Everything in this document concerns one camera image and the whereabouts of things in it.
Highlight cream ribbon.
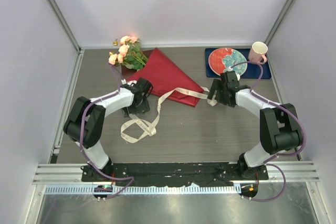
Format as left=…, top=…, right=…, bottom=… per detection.
left=120, top=87, right=217, bottom=144

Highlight dark red wrapping paper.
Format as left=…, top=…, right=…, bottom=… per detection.
left=121, top=48, right=204, bottom=97

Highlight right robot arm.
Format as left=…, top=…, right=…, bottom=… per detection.
left=208, top=71, right=306, bottom=179

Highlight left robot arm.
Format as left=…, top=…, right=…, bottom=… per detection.
left=63, top=78, right=153, bottom=182

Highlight red and teal plate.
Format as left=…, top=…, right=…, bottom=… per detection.
left=207, top=48, right=247, bottom=76

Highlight blue tray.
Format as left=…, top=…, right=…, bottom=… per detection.
left=204, top=48, right=261, bottom=79

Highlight pink mug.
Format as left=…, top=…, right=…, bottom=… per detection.
left=248, top=41, right=268, bottom=65

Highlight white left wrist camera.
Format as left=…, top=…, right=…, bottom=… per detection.
left=121, top=79, right=137, bottom=87

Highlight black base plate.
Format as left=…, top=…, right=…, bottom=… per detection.
left=81, top=162, right=268, bottom=187

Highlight aluminium front rail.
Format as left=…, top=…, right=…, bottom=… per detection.
left=33, top=161, right=319, bottom=198

